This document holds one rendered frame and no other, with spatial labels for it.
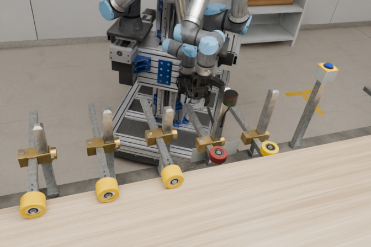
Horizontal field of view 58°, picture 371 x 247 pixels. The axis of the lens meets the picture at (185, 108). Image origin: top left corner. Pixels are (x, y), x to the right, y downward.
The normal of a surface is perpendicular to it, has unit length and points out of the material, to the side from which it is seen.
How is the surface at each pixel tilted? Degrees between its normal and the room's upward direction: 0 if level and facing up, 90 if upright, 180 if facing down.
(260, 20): 90
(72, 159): 0
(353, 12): 90
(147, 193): 0
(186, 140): 0
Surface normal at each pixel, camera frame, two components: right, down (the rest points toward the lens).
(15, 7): 0.32, 0.62
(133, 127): 0.10, -0.77
